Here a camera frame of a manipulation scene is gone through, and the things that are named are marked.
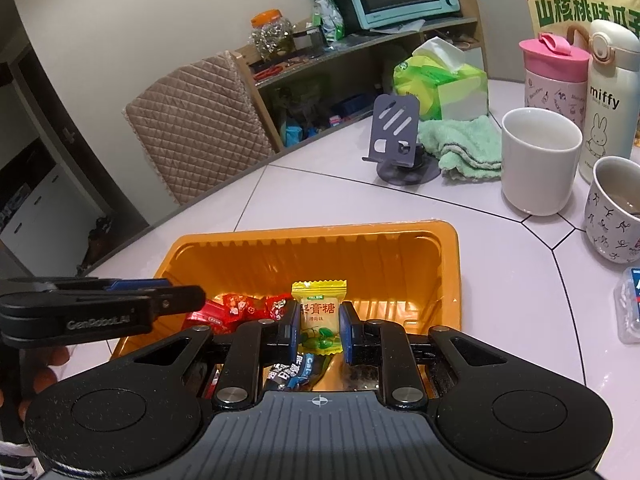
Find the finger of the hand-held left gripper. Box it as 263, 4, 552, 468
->
149, 284, 207, 317
0, 276, 174, 297

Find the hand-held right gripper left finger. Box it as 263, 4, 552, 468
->
132, 300, 303, 408

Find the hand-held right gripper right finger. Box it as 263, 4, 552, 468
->
339, 301, 506, 411

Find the yellow candy packet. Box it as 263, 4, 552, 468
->
291, 279, 348, 356

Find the large red snack packet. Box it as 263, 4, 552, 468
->
185, 307, 236, 336

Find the green blue snack bar packet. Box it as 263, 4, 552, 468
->
265, 352, 331, 392

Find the orange plastic tray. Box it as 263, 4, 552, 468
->
111, 219, 462, 396

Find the person's left hand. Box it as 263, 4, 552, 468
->
17, 347, 71, 425

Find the white cabinet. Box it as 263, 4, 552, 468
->
0, 162, 108, 261

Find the quilted beige chair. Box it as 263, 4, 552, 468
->
122, 51, 276, 206

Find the dark wooden cabinet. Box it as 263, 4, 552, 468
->
0, 0, 151, 261

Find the grey phone stand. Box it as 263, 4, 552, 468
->
361, 94, 442, 186

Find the green towel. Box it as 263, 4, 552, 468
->
417, 115, 503, 182

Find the white cup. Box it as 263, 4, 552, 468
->
501, 107, 584, 217

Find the green tissue pack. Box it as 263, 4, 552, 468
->
392, 37, 489, 122

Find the clear jar with orange lid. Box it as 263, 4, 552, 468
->
250, 9, 296, 58

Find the clear plastic toothpick box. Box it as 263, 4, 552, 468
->
615, 266, 640, 345

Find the patterned white mug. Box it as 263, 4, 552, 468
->
584, 156, 640, 265

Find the wooden shelf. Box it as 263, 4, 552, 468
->
235, 0, 488, 153

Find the green white snack bag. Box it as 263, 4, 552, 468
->
307, 0, 347, 43

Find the pink tumbler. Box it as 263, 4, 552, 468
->
518, 32, 591, 133

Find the white thermos bottle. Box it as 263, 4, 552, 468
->
579, 19, 640, 183

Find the large green yellow snack bag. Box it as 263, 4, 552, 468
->
519, 0, 640, 51

